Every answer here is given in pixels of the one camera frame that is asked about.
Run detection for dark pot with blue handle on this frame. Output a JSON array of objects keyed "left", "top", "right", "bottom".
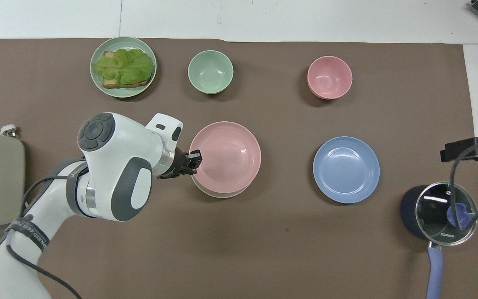
[{"left": 400, "top": 184, "right": 478, "bottom": 299}]

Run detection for green lettuce leaf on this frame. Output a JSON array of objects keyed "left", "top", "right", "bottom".
[{"left": 93, "top": 49, "right": 154, "bottom": 86}]

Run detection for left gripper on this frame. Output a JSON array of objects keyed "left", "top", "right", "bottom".
[{"left": 157, "top": 147, "right": 190, "bottom": 180}]

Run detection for pink bowl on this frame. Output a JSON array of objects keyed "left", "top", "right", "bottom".
[{"left": 307, "top": 56, "right": 353, "bottom": 100}]

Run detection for pink plate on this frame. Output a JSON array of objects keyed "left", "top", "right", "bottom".
[{"left": 189, "top": 121, "right": 261, "bottom": 194}]

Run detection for glass pot lid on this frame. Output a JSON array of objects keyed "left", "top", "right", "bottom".
[{"left": 415, "top": 182, "right": 478, "bottom": 247}]

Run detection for black stand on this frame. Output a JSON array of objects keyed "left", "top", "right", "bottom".
[{"left": 440, "top": 136, "right": 478, "bottom": 163}]

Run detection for green plate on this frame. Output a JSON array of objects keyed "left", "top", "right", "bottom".
[{"left": 90, "top": 37, "right": 157, "bottom": 98}]

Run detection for toast slice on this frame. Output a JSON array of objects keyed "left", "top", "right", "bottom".
[{"left": 102, "top": 51, "right": 153, "bottom": 89}]

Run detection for green bowl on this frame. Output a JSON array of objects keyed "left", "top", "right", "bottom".
[{"left": 188, "top": 50, "right": 234, "bottom": 95}]

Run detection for blue plate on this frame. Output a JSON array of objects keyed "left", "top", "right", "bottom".
[{"left": 313, "top": 136, "right": 380, "bottom": 204}]

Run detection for beige plate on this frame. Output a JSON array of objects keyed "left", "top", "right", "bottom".
[{"left": 191, "top": 175, "right": 252, "bottom": 199}]

